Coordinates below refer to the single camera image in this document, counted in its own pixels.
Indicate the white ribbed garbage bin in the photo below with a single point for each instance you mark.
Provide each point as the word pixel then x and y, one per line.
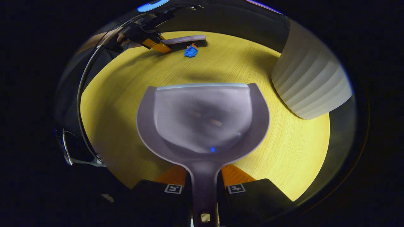
pixel 309 85

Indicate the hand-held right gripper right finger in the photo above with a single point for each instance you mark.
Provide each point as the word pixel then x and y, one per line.
pixel 258 201

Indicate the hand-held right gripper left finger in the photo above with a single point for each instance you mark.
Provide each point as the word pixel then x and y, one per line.
pixel 151 201

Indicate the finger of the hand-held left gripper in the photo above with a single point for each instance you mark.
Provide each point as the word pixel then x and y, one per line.
pixel 157 46

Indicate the light purple dustpan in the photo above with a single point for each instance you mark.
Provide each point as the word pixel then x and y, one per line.
pixel 202 119

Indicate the blue trash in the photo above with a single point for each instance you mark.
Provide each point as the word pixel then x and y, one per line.
pixel 191 51

